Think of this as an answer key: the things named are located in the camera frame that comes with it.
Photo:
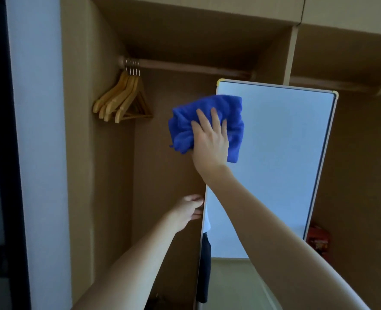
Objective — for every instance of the black framed glass door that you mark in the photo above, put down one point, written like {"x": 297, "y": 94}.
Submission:
{"x": 0, "y": 158}

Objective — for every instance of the person's right forearm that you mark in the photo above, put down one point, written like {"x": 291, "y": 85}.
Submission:
{"x": 284, "y": 248}

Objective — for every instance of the person's right hand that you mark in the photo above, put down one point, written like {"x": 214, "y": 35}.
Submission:
{"x": 209, "y": 148}

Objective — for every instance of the tall mirror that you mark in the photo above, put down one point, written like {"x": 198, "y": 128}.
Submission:
{"x": 280, "y": 151}

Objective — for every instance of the light wooden wardrobe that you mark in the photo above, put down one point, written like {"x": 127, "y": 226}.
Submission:
{"x": 106, "y": 190}

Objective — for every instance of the wooden upper cabinet door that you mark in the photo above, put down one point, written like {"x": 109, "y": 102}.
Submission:
{"x": 226, "y": 4}
{"x": 348, "y": 12}

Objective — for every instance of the red printed box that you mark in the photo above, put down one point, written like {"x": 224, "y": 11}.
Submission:
{"x": 319, "y": 242}

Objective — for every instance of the person's left hand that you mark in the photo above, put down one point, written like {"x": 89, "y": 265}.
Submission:
{"x": 187, "y": 211}

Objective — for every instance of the person's left forearm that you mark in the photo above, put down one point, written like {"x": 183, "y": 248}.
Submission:
{"x": 135, "y": 267}

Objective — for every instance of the blue microfibre cloth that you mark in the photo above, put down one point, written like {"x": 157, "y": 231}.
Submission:
{"x": 184, "y": 125}

